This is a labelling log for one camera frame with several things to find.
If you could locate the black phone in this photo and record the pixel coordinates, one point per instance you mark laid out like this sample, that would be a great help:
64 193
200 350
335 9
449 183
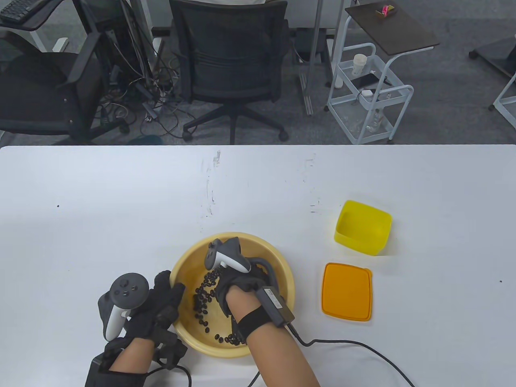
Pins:
369 80

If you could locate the black right wrist camera band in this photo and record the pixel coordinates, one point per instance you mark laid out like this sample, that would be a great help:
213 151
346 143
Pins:
274 304

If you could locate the yellow plastic container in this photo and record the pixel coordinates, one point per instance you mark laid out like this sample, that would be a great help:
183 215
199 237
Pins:
358 229

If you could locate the black table base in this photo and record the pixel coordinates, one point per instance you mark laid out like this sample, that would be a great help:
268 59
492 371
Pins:
500 54

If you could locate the grey right hand controller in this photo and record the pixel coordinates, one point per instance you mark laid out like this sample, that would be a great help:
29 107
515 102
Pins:
225 254

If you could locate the black mesh office chair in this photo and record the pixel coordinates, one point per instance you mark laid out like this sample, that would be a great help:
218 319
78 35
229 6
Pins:
229 68

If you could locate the grey keyboard desk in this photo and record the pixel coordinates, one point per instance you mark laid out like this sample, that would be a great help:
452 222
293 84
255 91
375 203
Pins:
44 14

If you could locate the dark brown side table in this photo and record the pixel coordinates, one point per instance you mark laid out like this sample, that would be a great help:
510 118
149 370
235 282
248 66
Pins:
395 32

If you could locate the pile of coffee beans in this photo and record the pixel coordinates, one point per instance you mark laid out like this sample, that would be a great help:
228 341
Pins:
203 294

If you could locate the white table frame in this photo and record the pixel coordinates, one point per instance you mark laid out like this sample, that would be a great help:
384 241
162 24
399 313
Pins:
502 100

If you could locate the person's right forearm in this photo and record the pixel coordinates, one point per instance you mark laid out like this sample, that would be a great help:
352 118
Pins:
278 358

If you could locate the black computer tower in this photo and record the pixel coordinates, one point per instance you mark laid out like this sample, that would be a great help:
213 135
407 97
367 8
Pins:
100 24

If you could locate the black wrist camera band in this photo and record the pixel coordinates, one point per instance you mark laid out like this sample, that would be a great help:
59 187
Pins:
274 304
169 348

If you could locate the grey hand controller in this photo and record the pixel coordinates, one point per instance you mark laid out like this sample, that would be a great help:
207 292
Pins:
225 254
127 287

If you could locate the white power strip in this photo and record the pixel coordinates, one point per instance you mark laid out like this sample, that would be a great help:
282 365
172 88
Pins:
60 44

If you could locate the black left wrist camera band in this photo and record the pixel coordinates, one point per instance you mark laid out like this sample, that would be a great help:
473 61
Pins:
169 348

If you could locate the small pink object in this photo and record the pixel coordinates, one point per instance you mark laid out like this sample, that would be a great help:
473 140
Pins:
385 10

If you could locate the black padded office chair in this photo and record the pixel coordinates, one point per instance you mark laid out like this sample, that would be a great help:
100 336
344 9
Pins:
32 96

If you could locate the white charger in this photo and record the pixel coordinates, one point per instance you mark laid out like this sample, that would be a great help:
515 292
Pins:
367 93

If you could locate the person's left hand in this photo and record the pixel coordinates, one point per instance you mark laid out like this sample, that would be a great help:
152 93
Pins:
159 306

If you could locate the grey left hand controller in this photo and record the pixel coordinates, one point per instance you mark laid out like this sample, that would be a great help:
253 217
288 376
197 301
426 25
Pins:
127 287

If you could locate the person's left forearm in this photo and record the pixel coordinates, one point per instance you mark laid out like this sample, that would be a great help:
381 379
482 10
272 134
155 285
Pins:
133 354

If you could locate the clear plastic bottle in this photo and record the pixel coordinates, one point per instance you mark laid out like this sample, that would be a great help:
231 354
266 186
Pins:
375 121

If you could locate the person's right hand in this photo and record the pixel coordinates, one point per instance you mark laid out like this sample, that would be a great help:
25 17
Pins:
238 282

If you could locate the yellow plastic basin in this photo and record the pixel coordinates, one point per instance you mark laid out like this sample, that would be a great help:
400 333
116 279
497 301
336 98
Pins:
278 266

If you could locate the orange container lid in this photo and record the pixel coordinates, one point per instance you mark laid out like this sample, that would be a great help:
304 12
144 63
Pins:
346 292

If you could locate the dark teal round object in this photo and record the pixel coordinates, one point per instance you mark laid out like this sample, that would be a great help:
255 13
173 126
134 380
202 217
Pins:
147 140

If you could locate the grey metal desk leg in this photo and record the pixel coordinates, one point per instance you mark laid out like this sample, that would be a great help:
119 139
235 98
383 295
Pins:
312 48

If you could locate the black keyboard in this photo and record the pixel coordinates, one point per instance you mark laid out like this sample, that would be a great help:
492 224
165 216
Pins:
16 10

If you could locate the white rolling cart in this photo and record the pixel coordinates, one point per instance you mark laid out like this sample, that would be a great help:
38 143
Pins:
387 119

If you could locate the white paper cup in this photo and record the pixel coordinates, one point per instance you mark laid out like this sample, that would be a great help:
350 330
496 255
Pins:
358 64

